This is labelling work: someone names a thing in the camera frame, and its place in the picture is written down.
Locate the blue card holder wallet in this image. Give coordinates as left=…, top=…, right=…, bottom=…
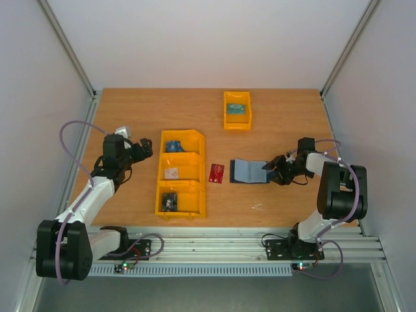
left=229, top=159, right=270, bottom=184

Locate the red credit card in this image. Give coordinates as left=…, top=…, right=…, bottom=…
left=208, top=164, right=225, bottom=184

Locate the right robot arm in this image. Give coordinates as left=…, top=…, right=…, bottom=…
left=262, top=137, right=368, bottom=261

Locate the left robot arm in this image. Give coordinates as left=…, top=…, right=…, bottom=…
left=36, top=133, right=153, bottom=284

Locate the blue card in bin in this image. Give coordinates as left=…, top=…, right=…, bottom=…
left=165, top=140, right=185, bottom=153

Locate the white card in bin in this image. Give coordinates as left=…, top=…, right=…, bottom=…
left=164, top=168, right=179, bottom=180

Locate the black card in bin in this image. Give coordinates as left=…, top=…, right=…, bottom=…
left=161, top=192, right=178, bottom=212

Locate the teal card in single bin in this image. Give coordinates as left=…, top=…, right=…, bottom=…
left=226, top=103, right=245, bottom=115

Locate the yellow bin middle of row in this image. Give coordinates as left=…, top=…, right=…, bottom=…
left=157, top=152, right=205, bottom=183

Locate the yellow bin of row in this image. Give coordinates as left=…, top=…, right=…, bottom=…
left=160, top=129, right=205, bottom=156
left=155, top=180, right=207, bottom=220
left=157, top=152, right=205, bottom=183

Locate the yellow bin top of row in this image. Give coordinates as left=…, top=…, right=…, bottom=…
left=160, top=129, right=205, bottom=156

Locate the yellow bin bottom of row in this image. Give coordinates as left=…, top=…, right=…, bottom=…
left=155, top=180, right=207, bottom=220

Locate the yellow single bin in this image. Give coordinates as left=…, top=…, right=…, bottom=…
left=223, top=91, right=252, bottom=131

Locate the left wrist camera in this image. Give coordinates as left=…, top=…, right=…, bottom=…
left=114, top=126, right=131, bottom=138

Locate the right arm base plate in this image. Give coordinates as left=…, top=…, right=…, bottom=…
left=265, top=239, right=325, bottom=261

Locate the grey slotted cable duct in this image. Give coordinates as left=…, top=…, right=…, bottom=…
left=88, top=263, right=293, bottom=278

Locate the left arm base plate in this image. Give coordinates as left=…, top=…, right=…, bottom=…
left=99, top=239, right=151, bottom=261

